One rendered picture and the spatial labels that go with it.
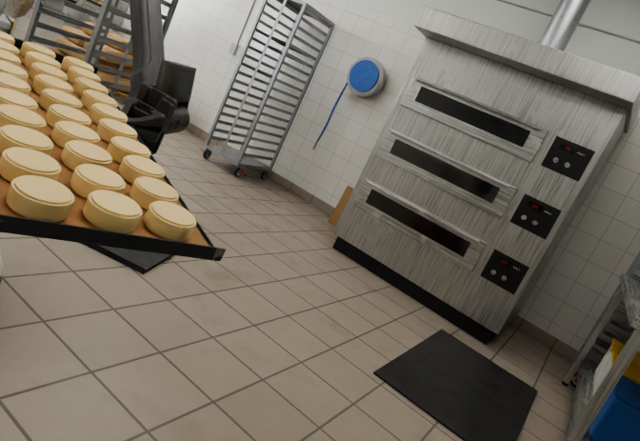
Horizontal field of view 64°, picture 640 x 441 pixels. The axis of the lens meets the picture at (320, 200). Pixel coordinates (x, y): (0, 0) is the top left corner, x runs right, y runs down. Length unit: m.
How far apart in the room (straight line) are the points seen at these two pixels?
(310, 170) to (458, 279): 2.32
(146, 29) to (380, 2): 4.73
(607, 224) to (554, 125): 1.25
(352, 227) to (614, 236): 2.13
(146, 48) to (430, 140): 3.19
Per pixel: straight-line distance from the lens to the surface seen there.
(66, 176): 0.59
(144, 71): 1.05
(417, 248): 4.05
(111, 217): 0.50
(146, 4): 1.12
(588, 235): 4.85
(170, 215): 0.54
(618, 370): 2.34
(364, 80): 5.35
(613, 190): 4.85
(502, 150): 3.92
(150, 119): 0.86
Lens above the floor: 1.14
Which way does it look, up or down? 11 degrees down
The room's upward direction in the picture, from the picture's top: 25 degrees clockwise
